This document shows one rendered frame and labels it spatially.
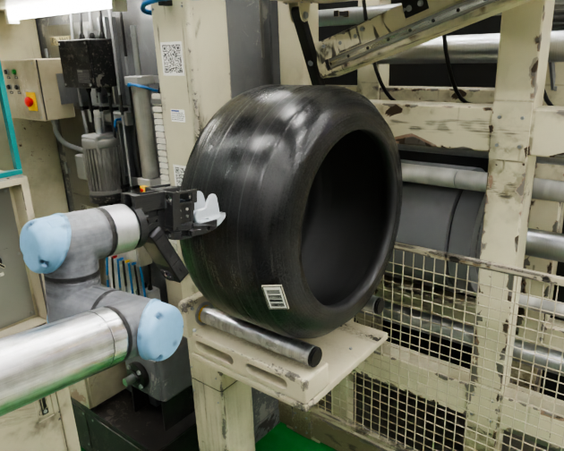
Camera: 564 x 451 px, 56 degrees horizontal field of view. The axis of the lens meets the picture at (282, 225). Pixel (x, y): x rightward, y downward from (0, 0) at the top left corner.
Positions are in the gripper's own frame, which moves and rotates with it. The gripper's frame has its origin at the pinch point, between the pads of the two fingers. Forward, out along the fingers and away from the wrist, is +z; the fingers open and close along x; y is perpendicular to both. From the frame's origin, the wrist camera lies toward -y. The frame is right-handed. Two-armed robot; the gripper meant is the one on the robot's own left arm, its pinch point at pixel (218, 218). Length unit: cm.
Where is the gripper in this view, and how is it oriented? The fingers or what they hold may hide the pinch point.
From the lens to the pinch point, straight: 98.6
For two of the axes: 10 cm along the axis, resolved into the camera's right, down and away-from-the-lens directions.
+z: 6.2, -1.8, 7.6
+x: -7.8, -1.8, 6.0
